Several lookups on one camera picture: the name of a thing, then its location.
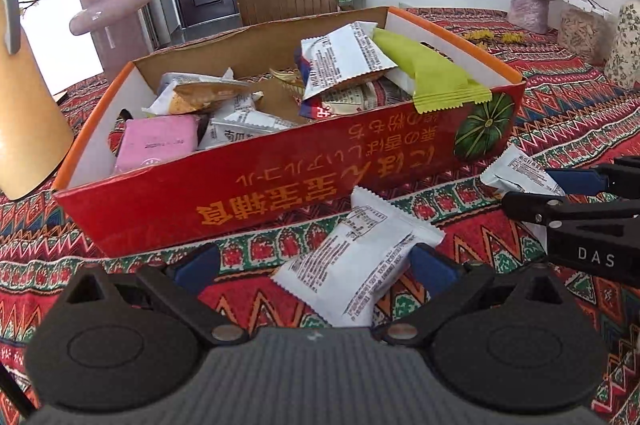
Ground white snack packet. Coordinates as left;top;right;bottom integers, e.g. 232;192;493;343
272;187;445;327
198;92;296;150

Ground pink snack packet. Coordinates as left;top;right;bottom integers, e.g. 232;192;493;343
113;114;198;174

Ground oat crisp snack packet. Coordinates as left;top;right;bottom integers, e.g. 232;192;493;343
141;68;252;116

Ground clear jar of snacks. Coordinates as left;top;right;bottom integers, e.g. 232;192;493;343
558;0;617;66

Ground red cardboard snack box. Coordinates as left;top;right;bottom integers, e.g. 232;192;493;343
53;7;525;257

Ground patterned red tablecloth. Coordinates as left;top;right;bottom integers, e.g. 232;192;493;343
0;6;640;425

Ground floral white vase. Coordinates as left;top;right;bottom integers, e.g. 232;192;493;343
604;0;640;89

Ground green snack packet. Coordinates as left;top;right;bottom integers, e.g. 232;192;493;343
373;28;492;114

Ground red silver snack bag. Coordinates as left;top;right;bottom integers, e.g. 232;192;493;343
295;50;410;120

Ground yellow thermos jug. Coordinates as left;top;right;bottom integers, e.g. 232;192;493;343
0;0;74;200

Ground fallen yellow petals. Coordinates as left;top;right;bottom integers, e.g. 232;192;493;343
462;29;526;50

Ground white packet in box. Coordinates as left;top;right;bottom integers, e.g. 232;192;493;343
300;21;397;100

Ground pink ring vase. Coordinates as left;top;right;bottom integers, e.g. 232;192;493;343
70;0;151;83

